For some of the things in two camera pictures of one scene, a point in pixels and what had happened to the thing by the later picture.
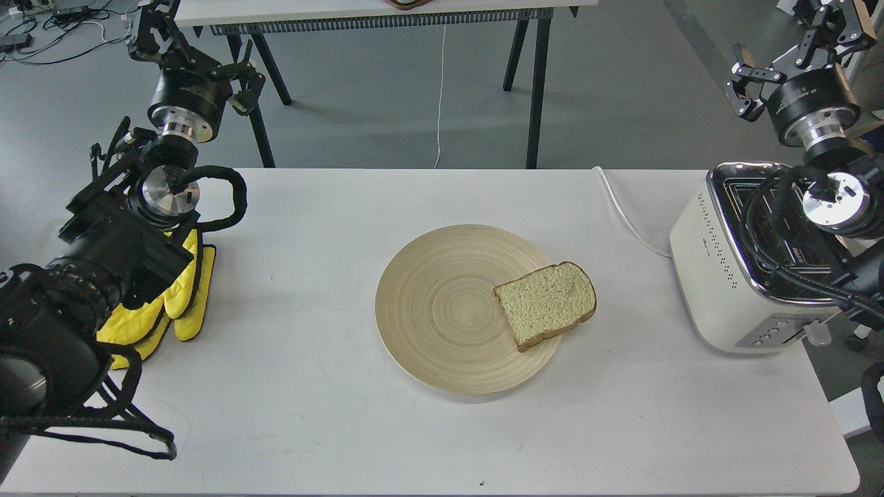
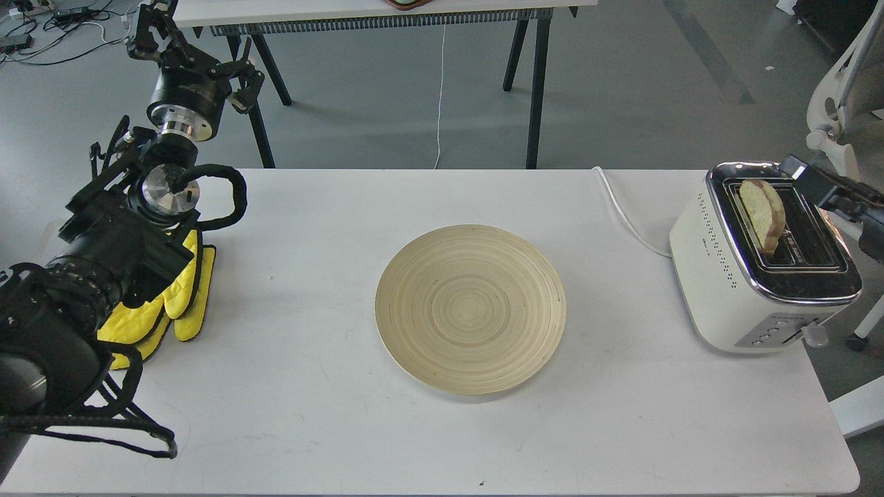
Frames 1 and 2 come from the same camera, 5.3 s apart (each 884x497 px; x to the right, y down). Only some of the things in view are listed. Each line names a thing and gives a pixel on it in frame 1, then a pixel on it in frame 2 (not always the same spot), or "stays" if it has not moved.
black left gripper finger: (159, 39) stays
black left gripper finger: (245, 100) stays
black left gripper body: (189, 99) stays
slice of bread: (543, 304) to (764, 211)
